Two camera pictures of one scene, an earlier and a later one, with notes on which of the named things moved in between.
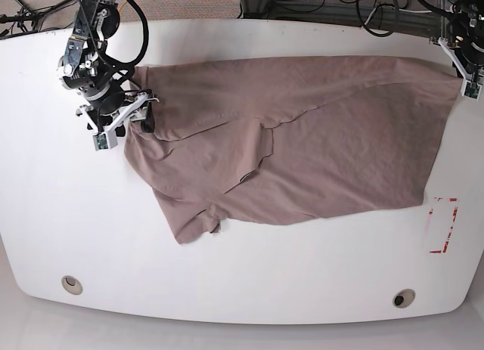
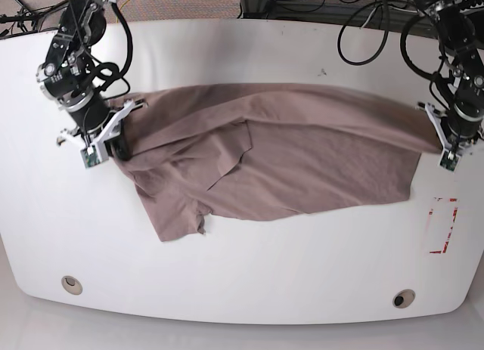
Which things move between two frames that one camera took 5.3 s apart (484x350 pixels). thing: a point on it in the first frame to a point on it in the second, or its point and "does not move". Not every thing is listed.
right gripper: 471,85 to 456,134
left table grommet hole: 70,284 does not move
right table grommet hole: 403,298 does not move
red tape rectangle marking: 447,238 does not move
